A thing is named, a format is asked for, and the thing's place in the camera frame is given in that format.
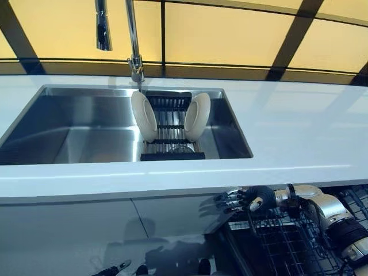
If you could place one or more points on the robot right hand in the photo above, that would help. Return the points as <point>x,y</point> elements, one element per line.
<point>263,194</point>

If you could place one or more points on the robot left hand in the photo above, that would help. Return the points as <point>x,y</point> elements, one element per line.
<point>115,268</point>

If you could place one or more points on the beige round plate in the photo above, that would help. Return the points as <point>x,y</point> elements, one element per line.
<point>142,118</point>
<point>198,115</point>

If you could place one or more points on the white glossy cabinet door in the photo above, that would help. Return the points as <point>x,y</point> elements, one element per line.
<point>57,235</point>
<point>178,224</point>

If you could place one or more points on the black sink drying rack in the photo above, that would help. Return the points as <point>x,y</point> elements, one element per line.
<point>171,156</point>

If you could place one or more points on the stainless steel sink basin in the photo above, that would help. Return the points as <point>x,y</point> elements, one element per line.
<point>86,129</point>

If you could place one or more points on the chrome gooseneck kitchen faucet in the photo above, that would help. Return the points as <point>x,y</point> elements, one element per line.
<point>133,34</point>

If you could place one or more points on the dark window frame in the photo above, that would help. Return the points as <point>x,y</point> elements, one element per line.
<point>297,28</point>

